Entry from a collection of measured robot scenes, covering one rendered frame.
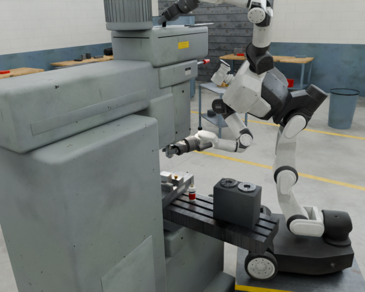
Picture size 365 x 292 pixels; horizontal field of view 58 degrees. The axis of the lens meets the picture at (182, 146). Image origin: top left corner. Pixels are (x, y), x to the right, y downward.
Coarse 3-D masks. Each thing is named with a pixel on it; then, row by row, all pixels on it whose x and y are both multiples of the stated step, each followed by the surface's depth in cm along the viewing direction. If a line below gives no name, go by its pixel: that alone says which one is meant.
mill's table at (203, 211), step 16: (176, 208) 187; (192, 208) 186; (208, 208) 186; (192, 224) 179; (208, 224) 173; (224, 224) 171; (256, 224) 171; (272, 224) 170; (224, 240) 170; (240, 240) 164; (256, 240) 159
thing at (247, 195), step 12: (228, 180) 174; (216, 192) 171; (228, 192) 167; (240, 192) 164; (252, 192) 164; (216, 204) 173; (228, 204) 169; (240, 204) 165; (252, 204) 162; (216, 216) 176; (228, 216) 172; (240, 216) 168; (252, 216) 164; (252, 228) 167
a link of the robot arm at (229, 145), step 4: (220, 140) 198; (224, 140) 198; (228, 140) 199; (232, 140) 200; (220, 144) 197; (224, 144) 197; (228, 144) 197; (232, 144) 197; (236, 144) 198; (240, 144) 196; (220, 148) 198; (224, 148) 198; (228, 148) 197; (232, 148) 197; (236, 148) 198; (240, 148) 197; (244, 148) 197; (240, 152) 201
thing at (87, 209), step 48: (48, 144) 109; (96, 144) 109; (144, 144) 130; (0, 192) 123; (48, 192) 104; (96, 192) 113; (144, 192) 136; (48, 240) 114; (96, 240) 117; (144, 240) 142; (48, 288) 127; (96, 288) 122; (144, 288) 148
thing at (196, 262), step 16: (192, 240) 197; (208, 240) 216; (176, 256) 183; (192, 256) 201; (208, 256) 221; (176, 272) 187; (192, 272) 205; (208, 272) 226; (176, 288) 191; (192, 288) 209
